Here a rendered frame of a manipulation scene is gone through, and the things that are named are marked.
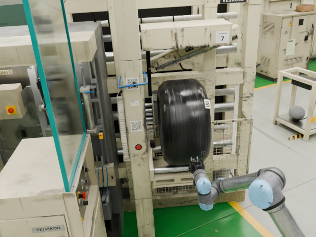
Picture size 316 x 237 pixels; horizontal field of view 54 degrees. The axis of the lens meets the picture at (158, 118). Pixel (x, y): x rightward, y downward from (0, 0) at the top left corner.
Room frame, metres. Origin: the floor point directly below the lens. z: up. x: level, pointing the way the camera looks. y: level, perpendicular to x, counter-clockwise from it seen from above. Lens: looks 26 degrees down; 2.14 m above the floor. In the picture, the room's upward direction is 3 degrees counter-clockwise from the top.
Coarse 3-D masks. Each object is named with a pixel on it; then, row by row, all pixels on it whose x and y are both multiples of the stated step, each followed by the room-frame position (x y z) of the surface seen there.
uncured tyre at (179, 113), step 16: (176, 80) 1.94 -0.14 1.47; (192, 80) 1.92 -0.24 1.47; (160, 96) 1.81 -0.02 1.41; (176, 96) 1.76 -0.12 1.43; (192, 96) 1.76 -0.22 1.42; (160, 112) 1.76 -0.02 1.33; (176, 112) 1.68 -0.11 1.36; (192, 112) 1.68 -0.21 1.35; (208, 112) 1.71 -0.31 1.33; (160, 128) 2.06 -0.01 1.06; (176, 128) 1.63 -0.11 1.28; (192, 128) 1.64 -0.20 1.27; (208, 128) 1.66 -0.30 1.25; (160, 144) 1.96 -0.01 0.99; (176, 144) 1.62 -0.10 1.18; (192, 144) 1.62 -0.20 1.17; (208, 144) 1.65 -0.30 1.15; (176, 160) 1.65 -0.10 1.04
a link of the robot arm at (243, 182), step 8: (264, 168) 1.26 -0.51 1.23; (272, 168) 1.20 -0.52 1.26; (240, 176) 1.34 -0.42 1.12; (248, 176) 1.30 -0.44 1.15; (256, 176) 1.26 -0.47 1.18; (216, 184) 1.42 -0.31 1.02; (224, 184) 1.38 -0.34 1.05; (232, 184) 1.34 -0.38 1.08; (240, 184) 1.31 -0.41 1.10; (248, 184) 1.28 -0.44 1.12; (224, 192) 1.38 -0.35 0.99
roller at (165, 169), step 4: (156, 168) 1.75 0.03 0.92; (160, 168) 1.75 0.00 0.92; (164, 168) 1.75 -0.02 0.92; (168, 168) 1.75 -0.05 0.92; (172, 168) 1.75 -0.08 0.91; (176, 168) 1.75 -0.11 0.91; (180, 168) 1.75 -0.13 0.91; (184, 168) 1.75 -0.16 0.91; (188, 168) 1.75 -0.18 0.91; (204, 168) 1.76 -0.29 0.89; (156, 172) 1.74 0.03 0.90; (160, 172) 1.74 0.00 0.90; (164, 172) 1.74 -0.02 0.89; (168, 172) 1.75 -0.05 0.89
